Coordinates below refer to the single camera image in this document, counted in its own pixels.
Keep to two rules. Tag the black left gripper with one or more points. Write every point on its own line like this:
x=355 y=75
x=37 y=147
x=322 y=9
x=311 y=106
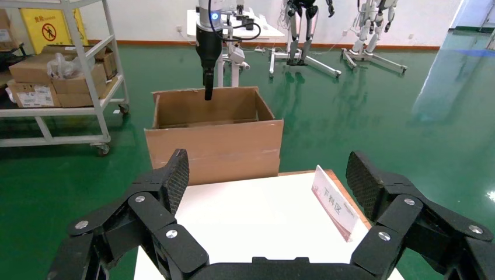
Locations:
x=209 y=46

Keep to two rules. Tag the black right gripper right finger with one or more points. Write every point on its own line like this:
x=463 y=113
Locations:
x=406 y=220

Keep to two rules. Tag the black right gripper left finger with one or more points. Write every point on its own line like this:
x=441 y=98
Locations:
x=147 y=216

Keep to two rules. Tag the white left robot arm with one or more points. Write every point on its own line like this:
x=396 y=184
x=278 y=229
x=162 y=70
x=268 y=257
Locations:
x=203 y=19

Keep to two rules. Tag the large cardboard box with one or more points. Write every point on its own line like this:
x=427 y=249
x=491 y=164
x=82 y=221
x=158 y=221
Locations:
x=216 y=150

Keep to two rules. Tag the plain cardboard box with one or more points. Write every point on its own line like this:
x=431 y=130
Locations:
x=77 y=92
x=108 y=63
x=29 y=69

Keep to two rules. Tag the labelled cardboard box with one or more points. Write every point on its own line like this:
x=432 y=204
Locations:
x=23 y=90
x=6 y=27

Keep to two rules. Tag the white red table sign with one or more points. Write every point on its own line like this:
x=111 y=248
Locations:
x=336 y=208

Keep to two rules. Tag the white floor stand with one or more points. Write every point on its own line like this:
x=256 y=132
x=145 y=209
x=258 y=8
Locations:
x=386 y=63
x=325 y=69

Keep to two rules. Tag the dark humanoid robot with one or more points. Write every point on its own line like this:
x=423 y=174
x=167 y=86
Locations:
x=309 y=15

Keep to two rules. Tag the white shelf cart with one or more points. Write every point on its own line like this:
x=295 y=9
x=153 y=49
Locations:
x=58 y=112

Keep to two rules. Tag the clear plastic bag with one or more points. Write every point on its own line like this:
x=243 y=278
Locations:
x=62 y=67

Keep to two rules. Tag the white humanoid robot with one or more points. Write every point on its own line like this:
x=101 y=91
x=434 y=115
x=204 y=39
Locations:
x=371 y=23

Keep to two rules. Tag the yellow warning sign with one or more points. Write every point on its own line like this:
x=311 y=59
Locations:
x=38 y=19

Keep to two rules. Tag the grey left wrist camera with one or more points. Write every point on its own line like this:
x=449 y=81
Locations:
x=236 y=54

